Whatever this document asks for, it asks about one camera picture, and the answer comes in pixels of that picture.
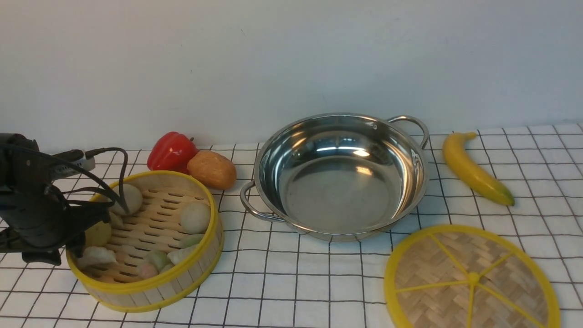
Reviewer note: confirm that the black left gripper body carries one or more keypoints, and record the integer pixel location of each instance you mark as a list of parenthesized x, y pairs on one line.
[(33, 209)]

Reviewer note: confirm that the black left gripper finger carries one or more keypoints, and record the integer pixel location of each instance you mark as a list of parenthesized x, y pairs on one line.
[(79, 216), (52, 255)]

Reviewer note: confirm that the yellow bamboo steamer basket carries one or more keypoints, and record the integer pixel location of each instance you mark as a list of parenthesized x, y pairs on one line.
[(154, 227)]

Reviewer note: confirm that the yellow woven steamer lid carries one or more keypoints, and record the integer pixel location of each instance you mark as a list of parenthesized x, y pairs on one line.
[(465, 277)]

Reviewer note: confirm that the stainless steel pot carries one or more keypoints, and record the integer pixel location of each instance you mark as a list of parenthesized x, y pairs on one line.
[(340, 176)]

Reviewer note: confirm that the green toy bun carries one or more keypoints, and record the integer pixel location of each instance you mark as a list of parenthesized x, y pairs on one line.
[(98, 235)]

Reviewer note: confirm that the pale green toy dumpling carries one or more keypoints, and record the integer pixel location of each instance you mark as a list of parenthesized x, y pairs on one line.
[(116, 221)]

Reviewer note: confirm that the white toy dumpling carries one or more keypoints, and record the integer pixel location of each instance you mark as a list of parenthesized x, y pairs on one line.
[(95, 255)]

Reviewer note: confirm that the beige toy bun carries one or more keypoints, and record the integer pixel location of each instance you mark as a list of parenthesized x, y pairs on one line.
[(133, 199)]

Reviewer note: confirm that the pink toy dumpling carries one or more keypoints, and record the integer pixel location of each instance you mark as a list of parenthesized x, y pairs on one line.
[(147, 270)]

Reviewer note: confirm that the cream toy dumpling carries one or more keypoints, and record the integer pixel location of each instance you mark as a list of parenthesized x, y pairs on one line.
[(176, 257)]

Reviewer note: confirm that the light green toy dumpling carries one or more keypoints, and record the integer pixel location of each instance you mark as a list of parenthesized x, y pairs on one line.
[(191, 240)]

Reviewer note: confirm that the red toy bell pepper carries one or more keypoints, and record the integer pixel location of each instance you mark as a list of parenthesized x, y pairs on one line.
[(172, 152)]

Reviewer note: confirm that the white toy bun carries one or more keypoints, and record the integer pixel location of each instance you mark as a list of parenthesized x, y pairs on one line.
[(195, 217)]

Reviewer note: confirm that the brown toy potato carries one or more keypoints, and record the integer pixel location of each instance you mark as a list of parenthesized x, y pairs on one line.
[(213, 170)]

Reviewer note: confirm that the white checkered tablecloth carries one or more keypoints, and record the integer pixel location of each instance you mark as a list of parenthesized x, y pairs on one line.
[(270, 276)]

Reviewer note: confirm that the yellow toy banana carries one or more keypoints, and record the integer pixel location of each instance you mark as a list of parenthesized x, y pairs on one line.
[(473, 175)]

